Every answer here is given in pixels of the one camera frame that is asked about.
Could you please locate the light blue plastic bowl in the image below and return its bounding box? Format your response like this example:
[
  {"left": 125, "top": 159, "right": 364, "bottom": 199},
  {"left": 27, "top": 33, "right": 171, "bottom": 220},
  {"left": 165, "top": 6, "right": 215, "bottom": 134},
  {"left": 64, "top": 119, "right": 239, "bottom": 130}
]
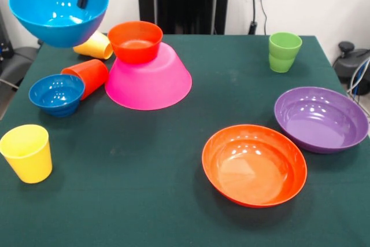
[{"left": 8, "top": 0, "right": 110, "bottom": 49}]

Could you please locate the golden yellow plastic cup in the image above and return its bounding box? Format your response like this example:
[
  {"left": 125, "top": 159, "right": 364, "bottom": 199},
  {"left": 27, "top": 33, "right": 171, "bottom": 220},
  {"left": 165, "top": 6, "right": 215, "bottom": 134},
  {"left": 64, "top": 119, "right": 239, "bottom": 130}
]
[{"left": 72, "top": 30, "right": 114, "bottom": 60}]

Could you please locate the small orange bowl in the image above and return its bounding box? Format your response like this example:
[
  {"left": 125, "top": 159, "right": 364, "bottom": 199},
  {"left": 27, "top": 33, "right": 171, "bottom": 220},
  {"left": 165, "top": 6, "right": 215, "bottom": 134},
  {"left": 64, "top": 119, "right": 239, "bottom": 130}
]
[{"left": 107, "top": 20, "right": 164, "bottom": 64}]

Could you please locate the red-orange plastic cup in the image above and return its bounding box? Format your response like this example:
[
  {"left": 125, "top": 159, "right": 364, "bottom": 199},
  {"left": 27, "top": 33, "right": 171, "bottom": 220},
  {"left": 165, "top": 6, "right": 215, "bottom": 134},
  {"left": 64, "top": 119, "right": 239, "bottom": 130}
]
[{"left": 60, "top": 58, "right": 110, "bottom": 102}]

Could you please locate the pink plastic bowl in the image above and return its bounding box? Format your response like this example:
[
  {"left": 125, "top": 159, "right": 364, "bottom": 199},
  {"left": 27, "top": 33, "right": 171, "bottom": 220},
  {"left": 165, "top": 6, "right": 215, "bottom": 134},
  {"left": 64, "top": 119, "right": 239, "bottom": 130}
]
[{"left": 104, "top": 42, "right": 193, "bottom": 111}]

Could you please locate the lemon yellow plastic cup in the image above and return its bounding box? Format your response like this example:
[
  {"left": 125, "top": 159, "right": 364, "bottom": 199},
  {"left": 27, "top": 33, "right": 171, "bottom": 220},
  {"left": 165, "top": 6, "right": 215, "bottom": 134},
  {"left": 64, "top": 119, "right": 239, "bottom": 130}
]
[{"left": 0, "top": 124, "right": 53, "bottom": 185}]

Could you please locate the small dark blue bowl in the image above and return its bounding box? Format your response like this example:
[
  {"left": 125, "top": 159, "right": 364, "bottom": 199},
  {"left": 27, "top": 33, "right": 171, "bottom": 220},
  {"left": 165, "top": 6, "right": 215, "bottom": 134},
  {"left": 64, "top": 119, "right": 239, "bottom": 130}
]
[{"left": 28, "top": 73, "right": 86, "bottom": 118}]

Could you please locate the green plastic cup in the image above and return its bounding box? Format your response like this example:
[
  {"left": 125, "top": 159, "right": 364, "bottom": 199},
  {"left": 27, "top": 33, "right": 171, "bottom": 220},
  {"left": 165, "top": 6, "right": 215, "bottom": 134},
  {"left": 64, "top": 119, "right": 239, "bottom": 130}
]
[{"left": 268, "top": 31, "right": 303, "bottom": 73}]

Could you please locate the large shallow orange bowl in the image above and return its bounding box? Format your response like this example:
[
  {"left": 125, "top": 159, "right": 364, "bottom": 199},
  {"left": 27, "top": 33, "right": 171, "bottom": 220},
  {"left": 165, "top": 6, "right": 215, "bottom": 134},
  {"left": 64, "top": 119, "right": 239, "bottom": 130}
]
[{"left": 201, "top": 124, "right": 308, "bottom": 209}]

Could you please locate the dark green tablecloth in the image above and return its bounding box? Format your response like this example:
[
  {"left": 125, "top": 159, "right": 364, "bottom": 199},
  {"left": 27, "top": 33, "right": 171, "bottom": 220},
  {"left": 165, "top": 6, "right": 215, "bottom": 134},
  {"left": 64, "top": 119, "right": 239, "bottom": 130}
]
[{"left": 0, "top": 32, "right": 370, "bottom": 247}]

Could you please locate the purple plastic bowl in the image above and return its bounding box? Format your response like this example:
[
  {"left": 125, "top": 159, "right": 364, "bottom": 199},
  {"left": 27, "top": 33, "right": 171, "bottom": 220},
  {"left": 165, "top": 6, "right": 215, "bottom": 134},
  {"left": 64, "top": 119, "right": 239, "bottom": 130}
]
[{"left": 273, "top": 86, "right": 369, "bottom": 154}]

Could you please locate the black hanging cable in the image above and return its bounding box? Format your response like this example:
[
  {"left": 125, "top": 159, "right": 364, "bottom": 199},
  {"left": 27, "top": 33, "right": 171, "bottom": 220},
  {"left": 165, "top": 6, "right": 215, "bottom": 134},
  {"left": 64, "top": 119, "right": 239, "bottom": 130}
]
[{"left": 248, "top": 0, "right": 268, "bottom": 35}]

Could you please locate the tangle of floor cables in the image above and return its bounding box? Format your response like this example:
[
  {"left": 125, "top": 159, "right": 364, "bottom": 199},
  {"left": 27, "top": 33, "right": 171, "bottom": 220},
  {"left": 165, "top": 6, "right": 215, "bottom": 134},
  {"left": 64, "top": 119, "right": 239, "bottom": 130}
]
[{"left": 346, "top": 57, "right": 370, "bottom": 99}]

